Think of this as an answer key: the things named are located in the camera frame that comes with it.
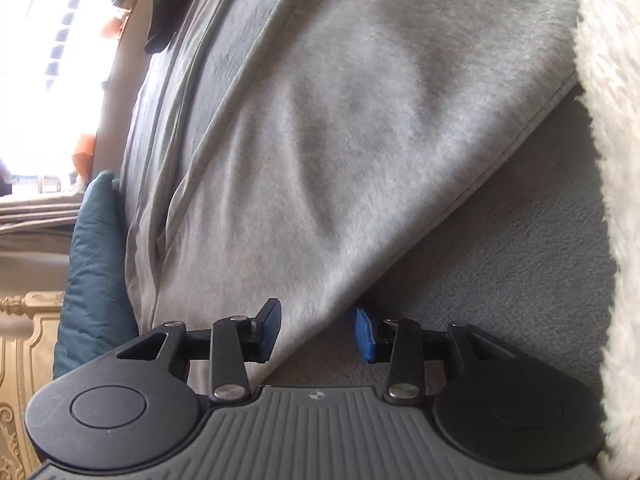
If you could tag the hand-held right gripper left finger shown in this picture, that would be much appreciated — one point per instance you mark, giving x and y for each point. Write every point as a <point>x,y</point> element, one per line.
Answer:
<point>270,330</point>

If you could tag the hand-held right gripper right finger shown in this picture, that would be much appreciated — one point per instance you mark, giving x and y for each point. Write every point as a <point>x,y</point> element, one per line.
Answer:
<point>365,335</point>

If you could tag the grey bed blanket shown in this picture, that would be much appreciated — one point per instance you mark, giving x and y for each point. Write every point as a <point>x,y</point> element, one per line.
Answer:
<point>500,260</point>

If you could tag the teal pillow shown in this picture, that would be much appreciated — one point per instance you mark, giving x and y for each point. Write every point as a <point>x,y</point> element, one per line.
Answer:
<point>95,285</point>

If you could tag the cream carved headboard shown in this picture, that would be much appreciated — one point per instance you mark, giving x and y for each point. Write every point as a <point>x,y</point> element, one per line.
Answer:
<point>30,360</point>

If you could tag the orange bag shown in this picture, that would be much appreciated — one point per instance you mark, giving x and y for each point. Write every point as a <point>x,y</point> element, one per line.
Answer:
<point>84,152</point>

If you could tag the white fluffy blanket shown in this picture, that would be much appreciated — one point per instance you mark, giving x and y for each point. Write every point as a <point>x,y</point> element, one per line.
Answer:
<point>620,160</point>

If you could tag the dark navy garment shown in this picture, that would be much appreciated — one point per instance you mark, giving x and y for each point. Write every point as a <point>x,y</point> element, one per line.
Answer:
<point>165,15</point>

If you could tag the window with metal grille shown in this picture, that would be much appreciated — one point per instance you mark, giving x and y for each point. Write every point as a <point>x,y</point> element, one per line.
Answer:
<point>45,85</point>

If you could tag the terracotta pot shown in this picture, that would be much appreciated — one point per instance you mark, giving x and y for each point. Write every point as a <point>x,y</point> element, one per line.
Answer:
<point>111,27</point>

